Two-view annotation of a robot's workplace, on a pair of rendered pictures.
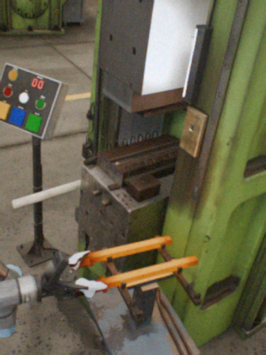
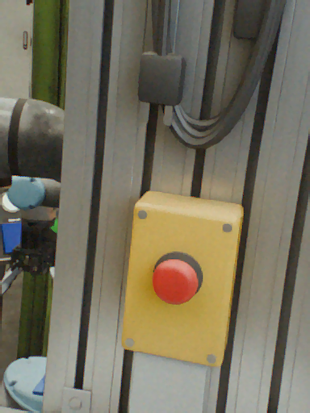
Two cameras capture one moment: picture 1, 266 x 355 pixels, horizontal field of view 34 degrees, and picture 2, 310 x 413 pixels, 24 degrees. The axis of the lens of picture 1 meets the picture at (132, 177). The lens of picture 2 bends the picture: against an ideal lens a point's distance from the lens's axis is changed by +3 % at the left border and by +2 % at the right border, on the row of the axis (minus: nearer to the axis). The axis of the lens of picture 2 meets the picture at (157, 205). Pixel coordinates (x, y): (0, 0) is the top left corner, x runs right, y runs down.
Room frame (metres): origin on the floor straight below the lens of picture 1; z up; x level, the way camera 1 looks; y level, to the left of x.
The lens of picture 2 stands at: (0.63, 1.89, 1.62)
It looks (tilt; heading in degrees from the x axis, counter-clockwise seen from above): 16 degrees down; 301
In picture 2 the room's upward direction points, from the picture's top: 6 degrees clockwise
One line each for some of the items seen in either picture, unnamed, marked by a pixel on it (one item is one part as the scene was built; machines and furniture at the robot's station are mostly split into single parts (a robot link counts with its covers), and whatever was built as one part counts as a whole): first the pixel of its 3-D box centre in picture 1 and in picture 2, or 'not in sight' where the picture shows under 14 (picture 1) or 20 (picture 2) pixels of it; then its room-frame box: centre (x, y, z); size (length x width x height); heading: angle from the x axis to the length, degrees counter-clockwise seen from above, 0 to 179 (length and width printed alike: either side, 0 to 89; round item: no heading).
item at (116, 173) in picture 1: (147, 157); not in sight; (1.71, -0.05, 0.96); 0.42 x 0.20 x 0.09; 131
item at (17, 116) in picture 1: (18, 116); (16, 237); (1.83, 0.59, 1.01); 0.07 x 0.05 x 0.07; 66
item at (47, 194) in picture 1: (52, 192); not in sight; (1.78, 0.40, 0.62); 0.44 x 0.05 x 0.05; 131
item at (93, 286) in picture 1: (90, 290); not in sight; (0.86, 0.08, 0.99); 0.09 x 0.03 x 0.06; 83
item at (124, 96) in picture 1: (158, 84); not in sight; (1.71, -0.05, 1.32); 0.42 x 0.20 x 0.10; 131
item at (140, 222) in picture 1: (147, 206); not in sight; (1.68, -0.10, 0.69); 0.56 x 0.38 x 0.45; 131
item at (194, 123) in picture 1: (192, 131); not in sight; (1.42, -0.20, 1.27); 0.09 x 0.02 x 0.17; 41
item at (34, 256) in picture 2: not in sight; (35, 244); (1.64, 0.74, 1.07); 0.09 x 0.08 x 0.12; 112
